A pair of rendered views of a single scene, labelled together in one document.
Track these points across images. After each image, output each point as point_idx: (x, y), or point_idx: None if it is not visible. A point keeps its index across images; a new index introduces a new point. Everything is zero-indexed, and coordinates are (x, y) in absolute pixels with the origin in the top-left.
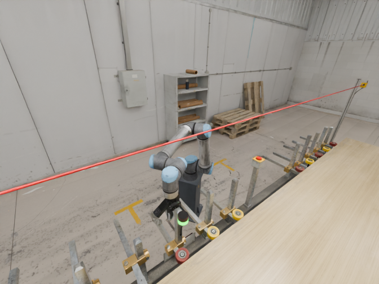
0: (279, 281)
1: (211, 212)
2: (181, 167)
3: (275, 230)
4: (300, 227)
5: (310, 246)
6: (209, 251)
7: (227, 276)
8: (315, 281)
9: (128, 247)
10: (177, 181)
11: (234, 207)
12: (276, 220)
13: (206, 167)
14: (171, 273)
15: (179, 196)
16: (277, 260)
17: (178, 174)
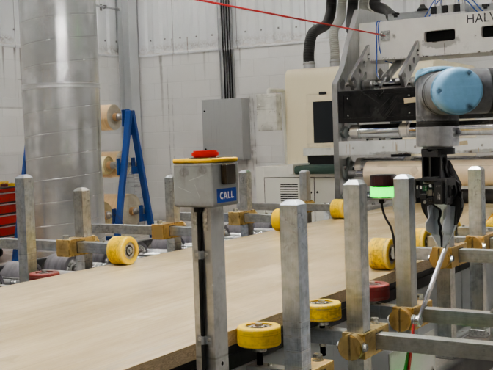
0: (138, 299)
1: (345, 280)
2: (431, 78)
3: (122, 328)
4: (23, 343)
5: (20, 328)
6: (311, 294)
7: (254, 289)
8: (50, 307)
9: (483, 249)
10: (415, 95)
11: None
12: (108, 339)
13: None
14: (372, 278)
15: (422, 163)
16: (134, 308)
17: (420, 84)
